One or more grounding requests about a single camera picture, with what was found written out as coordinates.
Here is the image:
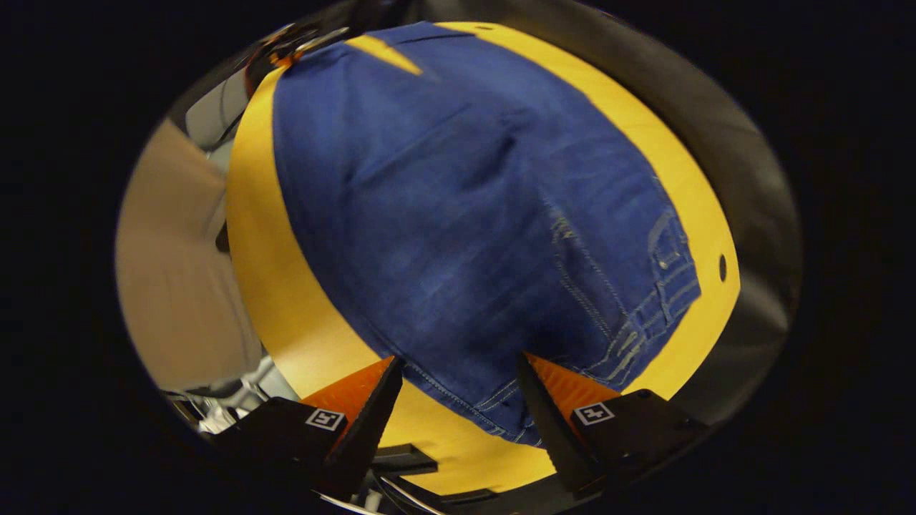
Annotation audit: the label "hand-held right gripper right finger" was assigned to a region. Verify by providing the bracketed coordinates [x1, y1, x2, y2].
[517, 350, 709, 500]

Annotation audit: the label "black frame bar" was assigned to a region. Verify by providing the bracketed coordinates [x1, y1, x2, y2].
[372, 443, 439, 476]

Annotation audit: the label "blue jeans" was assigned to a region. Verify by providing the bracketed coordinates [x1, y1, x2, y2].
[272, 21, 702, 448]

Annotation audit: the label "white metal table frame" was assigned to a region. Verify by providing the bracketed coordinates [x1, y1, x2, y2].
[187, 355, 301, 434]

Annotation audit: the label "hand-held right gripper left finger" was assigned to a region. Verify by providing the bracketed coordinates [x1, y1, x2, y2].
[215, 355, 406, 501]

